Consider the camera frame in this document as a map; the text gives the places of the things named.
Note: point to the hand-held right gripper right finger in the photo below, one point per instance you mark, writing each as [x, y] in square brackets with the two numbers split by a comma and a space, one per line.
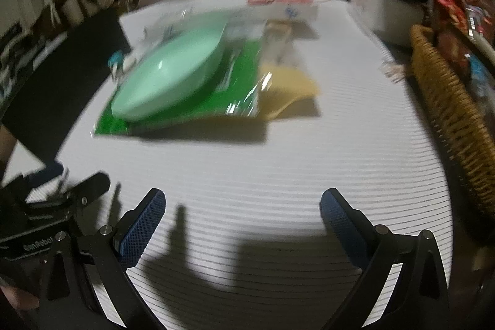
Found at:
[342, 227]

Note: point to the yellow packet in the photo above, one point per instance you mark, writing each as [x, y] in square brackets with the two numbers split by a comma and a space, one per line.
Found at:
[290, 86]

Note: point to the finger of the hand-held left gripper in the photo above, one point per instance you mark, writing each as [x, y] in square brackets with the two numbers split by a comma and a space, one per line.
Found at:
[89, 185]
[48, 172]

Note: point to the small teal clip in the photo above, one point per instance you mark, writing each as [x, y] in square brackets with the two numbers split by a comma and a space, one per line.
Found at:
[116, 61]

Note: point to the white striped tablecloth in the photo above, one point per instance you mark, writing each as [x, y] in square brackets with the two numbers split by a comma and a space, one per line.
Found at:
[232, 167]

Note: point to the green packet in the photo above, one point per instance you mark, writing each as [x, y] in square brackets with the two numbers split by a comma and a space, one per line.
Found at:
[247, 59]

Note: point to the small wrapped candy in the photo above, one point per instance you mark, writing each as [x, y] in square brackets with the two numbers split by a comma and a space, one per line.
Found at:
[391, 70]

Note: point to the white box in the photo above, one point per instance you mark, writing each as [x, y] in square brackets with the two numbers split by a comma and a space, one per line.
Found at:
[371, 11]

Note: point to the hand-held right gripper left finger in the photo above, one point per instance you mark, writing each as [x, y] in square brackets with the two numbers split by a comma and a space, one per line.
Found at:
[141, 227]

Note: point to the white printed booklet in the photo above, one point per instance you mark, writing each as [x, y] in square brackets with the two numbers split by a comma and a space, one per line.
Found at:
[278, 11]

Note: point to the clear plastic cutlery pack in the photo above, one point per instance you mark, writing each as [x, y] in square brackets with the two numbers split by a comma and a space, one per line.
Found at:
[166, 24]

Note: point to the mint green plate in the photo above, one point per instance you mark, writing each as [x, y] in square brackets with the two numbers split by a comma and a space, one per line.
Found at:
[170, 78]

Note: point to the wicker basket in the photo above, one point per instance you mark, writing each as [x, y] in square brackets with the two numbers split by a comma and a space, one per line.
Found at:
[444, 102]

